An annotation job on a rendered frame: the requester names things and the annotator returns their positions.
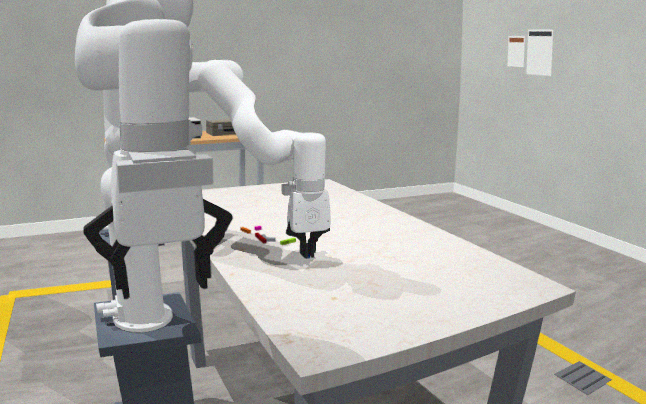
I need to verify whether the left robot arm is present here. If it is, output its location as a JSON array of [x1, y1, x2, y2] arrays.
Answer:
[[189, 60, 326, 196]]

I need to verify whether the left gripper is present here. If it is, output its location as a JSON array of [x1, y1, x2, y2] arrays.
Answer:
[[286, 188, 331, 258]]

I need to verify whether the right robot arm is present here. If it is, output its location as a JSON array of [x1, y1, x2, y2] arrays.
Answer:
[[75, 0, 213, 332]]

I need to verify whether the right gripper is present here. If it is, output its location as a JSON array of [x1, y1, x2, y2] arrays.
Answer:
[[83, 148, 233, 299]]

